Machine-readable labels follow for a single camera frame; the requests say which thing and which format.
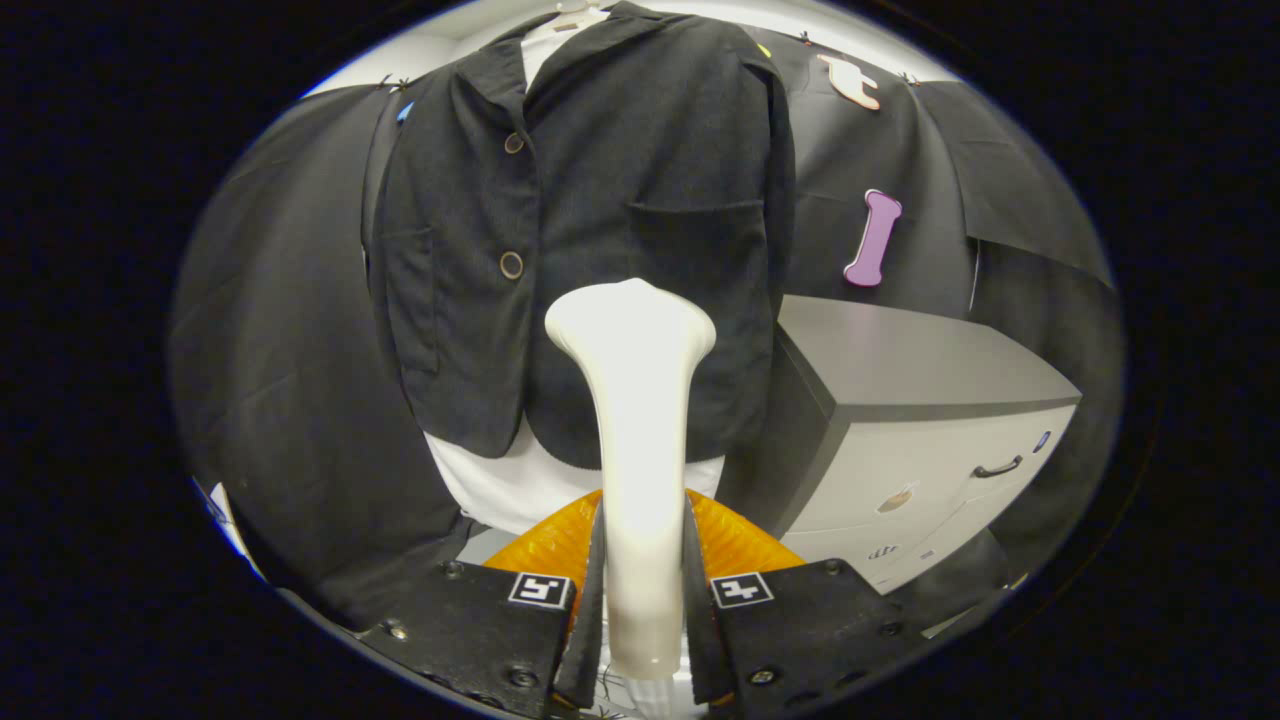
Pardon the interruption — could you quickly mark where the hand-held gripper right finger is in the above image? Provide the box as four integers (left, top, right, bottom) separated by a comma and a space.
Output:
683, 490, 926, 717

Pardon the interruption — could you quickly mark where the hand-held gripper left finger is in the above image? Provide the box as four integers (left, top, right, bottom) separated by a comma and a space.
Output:
355, 490, 608, 720

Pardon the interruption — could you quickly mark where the white garment steamer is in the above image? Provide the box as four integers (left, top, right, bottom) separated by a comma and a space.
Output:
545, 278, 718, 720

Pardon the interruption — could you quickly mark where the black jacket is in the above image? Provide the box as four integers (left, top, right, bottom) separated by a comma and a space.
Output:
362, 0, 798, 471

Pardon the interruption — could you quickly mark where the grey cabinet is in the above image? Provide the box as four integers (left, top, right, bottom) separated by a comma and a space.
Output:
715, 295, 1083, 597

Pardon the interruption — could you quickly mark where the black backdrop cloth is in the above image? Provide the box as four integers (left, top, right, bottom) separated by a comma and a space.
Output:
168, 25, 1117, 631

